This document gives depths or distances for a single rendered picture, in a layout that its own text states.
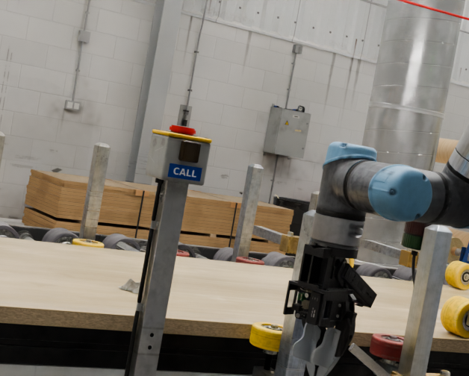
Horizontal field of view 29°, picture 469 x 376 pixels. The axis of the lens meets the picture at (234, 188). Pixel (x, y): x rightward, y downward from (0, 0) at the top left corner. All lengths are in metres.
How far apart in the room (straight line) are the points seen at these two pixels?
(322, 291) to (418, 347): 0.35
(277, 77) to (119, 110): 1.93
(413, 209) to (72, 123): 7.82
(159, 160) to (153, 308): 0.22
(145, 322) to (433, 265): 0.53
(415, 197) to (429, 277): 0.38
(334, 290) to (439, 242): 0.32
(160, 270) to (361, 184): 0.32
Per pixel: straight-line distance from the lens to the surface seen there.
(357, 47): 10.76
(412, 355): 1.63
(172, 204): 1.34
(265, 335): 1.61
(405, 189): 1.24
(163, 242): 1.35
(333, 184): 1.33
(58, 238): 2.84
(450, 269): 2.83
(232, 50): 9.76
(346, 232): 1.34
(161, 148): 1.33
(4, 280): 1.71
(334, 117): 10.60
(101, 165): 2.45
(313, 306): 1.34
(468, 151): 1.31
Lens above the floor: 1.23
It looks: 3 degrees down
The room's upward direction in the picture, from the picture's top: 10 degrees clockwise
